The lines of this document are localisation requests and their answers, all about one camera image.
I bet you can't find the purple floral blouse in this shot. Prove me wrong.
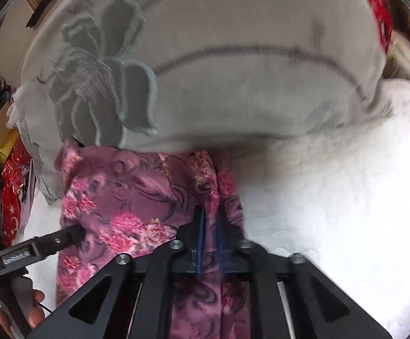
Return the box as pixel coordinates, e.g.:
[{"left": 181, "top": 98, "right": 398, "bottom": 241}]
[{"left": 55, "top": 140, "right": 250, "bottom": 338}]

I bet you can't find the person's left hand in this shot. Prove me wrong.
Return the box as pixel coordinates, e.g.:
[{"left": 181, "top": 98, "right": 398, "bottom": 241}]
[{"left": 0, "top": 288, "right": 45, "bottom": 338}]

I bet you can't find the red patterned quilt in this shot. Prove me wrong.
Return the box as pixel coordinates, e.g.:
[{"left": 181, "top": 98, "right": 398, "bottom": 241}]
[{"left": 1, "top": 0, "right": 392, "bottom": 246}]

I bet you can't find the yellow cardboard box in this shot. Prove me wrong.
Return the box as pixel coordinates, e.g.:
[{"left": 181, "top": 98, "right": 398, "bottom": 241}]
[{"left": 0, "top": 101, "right": 19, "bottom": 164}]

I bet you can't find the white quilted mattress cover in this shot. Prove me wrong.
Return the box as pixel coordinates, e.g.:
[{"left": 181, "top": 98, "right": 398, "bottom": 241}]
[{"left": 23, "top": 77, "right": 410, "bottom": 339}]

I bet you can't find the grey floral pillow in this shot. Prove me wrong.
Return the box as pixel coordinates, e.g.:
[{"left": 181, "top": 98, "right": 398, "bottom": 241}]
[{"left": 14, "top": 0, "right": 392, "bottom": 201}]

